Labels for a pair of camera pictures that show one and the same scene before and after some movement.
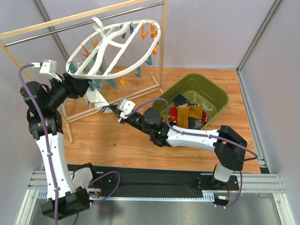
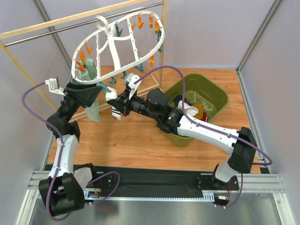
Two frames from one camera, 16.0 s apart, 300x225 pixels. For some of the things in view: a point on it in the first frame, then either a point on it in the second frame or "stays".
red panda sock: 205,117 stays
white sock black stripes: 96,97 to 189,110
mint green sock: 102,66 to 89,74
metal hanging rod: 82,24 stays
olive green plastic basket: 198,89 stays
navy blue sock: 179,99 stays
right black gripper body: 119,112 to 126,104
